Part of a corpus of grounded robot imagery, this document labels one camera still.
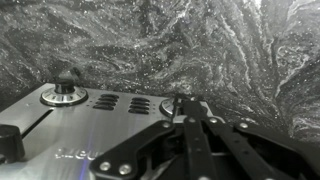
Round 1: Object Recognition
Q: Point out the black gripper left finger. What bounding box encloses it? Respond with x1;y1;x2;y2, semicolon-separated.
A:
89;96;218;180

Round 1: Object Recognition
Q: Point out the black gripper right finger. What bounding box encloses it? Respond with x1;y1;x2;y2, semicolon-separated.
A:
199;99;320;180

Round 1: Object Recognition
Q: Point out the stainless steel toaster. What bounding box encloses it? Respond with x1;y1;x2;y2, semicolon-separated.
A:
0;78;228;180

